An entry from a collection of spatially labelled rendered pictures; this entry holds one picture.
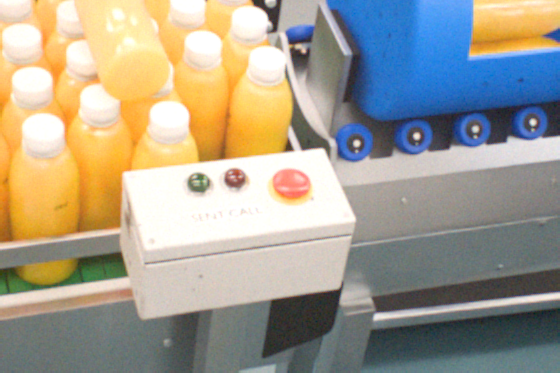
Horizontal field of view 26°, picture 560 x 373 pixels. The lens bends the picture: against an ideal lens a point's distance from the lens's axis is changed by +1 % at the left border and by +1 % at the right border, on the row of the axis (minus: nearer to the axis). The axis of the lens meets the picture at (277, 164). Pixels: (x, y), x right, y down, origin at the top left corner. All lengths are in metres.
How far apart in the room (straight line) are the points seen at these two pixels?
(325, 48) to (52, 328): 0.45
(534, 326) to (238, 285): 1.50
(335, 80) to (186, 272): 0.40
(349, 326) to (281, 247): 0.58
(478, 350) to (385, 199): 1.08
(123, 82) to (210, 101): 0.14
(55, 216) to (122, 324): 0.17
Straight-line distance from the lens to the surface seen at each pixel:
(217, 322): 1.22
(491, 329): 2.54
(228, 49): 1.34
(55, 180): 1.19
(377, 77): 1.38
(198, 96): 1.30
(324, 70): 1.44
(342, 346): 1.72
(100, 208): 1.28
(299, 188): 1.12
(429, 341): 2.48
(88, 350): 1.35
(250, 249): 1.10
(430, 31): 1.28
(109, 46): 1.18
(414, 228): 1.49
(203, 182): 1.11
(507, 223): 1.56
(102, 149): 1.22
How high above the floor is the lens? 1.89
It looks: 43 degrees down
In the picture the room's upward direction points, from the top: 9 degrees clockwise
